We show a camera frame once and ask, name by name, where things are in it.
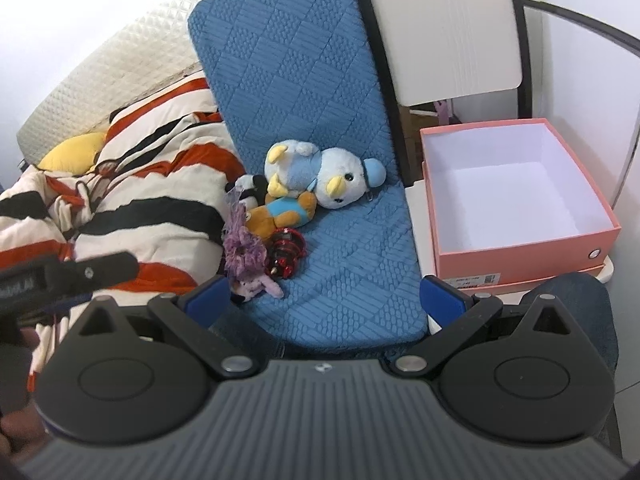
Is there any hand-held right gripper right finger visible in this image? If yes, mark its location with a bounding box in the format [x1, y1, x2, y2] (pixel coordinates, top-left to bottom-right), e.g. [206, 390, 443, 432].
[392, 275, 576, 379]

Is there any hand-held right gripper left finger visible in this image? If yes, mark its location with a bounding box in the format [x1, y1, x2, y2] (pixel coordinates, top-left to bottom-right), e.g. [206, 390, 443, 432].
[74, 275, 253, 379]

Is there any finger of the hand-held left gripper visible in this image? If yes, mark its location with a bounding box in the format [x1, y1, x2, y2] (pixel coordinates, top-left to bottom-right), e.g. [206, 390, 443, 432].
[59, 252, 141, 295]

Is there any purple ribbon bow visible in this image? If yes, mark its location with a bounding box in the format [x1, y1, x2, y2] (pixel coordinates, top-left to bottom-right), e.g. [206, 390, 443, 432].
[222, 207, 266, 281]

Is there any pink cardboard box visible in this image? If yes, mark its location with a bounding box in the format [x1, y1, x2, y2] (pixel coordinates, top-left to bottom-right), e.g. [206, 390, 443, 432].
[419, 118, 622, 291]

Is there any blue white penguin plush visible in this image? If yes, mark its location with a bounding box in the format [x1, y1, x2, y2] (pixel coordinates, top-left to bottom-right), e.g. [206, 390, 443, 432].
[264, 140, 387, 210]

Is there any small pink plush toy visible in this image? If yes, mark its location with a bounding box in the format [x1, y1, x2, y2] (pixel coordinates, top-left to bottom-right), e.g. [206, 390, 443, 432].
[231, 275, 285, 303]

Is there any red black toy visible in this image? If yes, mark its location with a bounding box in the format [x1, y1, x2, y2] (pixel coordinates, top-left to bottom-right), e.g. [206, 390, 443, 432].
[265, 227, 307, 278]

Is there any striped orange black blanket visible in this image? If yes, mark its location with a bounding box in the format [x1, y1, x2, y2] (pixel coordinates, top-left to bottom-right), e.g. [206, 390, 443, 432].
[0, 72, 251, 396]

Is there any orange bear plush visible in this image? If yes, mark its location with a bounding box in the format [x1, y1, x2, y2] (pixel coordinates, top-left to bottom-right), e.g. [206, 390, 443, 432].
[245, 192, 318, 238]

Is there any black white plush toy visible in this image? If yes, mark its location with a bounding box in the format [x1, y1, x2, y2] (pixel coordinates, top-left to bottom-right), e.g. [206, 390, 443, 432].
[235, 174, 271, 211]

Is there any yellow pillow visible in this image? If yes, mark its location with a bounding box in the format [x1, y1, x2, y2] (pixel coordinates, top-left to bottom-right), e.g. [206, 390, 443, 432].
[37, 131, 108, 173]

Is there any person's leg in jeans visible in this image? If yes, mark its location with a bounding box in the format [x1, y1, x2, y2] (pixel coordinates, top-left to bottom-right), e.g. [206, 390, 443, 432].
[520, 275, 621, 376]

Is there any brown cardboard box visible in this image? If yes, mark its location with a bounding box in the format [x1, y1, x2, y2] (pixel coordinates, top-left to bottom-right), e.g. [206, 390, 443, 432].
[400, 102, 441, 133]

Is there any pink plastic item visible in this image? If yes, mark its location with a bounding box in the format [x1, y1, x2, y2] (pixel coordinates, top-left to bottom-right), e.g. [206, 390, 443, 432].
[432, 100, 461, 126]

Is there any cream quilted pillow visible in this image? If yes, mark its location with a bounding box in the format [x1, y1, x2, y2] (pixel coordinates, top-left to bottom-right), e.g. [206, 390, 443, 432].
[15, 0, 231, 171]

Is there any blue quilted cushion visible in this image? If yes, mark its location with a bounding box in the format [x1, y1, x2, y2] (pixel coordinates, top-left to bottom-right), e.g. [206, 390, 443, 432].
[187, 0, 431, 352]

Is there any white chair black frame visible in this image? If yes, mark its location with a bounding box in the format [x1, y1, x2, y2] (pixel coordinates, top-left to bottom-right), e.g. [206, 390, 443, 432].
[347, 0, 640, 306]

